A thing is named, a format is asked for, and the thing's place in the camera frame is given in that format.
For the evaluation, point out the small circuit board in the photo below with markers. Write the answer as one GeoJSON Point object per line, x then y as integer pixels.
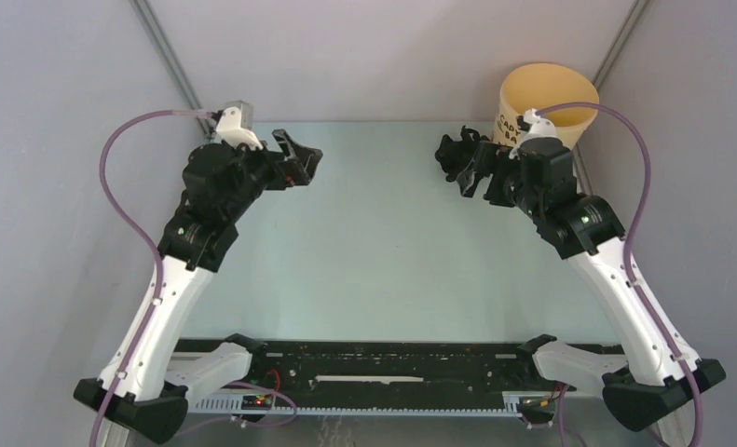
{"type": "Point", "coordinates": [257, 403]}
{"type": "Point", "coordinates": [535, 404]}

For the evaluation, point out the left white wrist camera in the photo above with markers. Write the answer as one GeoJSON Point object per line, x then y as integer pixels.
{"type": "Point", "coordinates": [234, 125]}

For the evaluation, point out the yellow capybara trash bin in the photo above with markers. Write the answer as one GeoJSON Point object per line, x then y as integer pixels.
{"type": "Point", "coordinates": [542, 85]}

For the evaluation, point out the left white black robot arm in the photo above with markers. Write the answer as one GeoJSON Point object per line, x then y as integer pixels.
{"type": "Point", "coordinates": [137, 390]}

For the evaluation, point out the right small circuit board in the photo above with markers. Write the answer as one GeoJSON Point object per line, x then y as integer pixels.
{"type": "Point", "coordinates": [535, 404]}

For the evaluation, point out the left aluminium corner post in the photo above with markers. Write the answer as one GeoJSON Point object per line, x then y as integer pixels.
{"type": "Point", "coordinates": [162, 45]}

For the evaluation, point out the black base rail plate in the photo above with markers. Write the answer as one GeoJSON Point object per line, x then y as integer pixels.
{"type": "Point", "coordinates": [385, 378]}

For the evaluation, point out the right aluminium corner post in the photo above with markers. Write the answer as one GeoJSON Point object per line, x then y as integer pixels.
{"type": "Point", "coordinates": [635, 15]}

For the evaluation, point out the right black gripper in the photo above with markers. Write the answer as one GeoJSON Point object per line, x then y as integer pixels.
{"type": "Point", "coordinates": [494, 159]}

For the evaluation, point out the black plastic trash bag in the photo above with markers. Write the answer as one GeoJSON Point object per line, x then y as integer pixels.
{"type": "Point", "coordinates": [454, 155]}

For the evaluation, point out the aluminium corner post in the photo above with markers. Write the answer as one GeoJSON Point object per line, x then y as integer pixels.
{"type": "Point", "coordinates": [635, 15]}
{"type": "Point", "coordinates": [162, 45]}

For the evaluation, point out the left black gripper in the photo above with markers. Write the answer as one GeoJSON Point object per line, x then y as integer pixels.
{"type": "Point", "coordinates": [302, 163]}

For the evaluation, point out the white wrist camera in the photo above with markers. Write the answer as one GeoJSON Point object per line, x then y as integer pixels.
{"type": "Point", "coordinates": [234, 125]}
{"type": "Point", "coordinates": [536, 126]}

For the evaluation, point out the left small circuit board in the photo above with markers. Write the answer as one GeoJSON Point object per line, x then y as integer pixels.
{"type": "Point", "coordinates": [257, 403]}

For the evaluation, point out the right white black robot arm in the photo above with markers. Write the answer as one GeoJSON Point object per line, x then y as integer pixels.
{"type": "Point", "coordinates": [657, 371]}

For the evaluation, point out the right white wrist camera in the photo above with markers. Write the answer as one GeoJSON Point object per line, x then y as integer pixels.
{"type": "Point", "coordinates": [536, 126]}

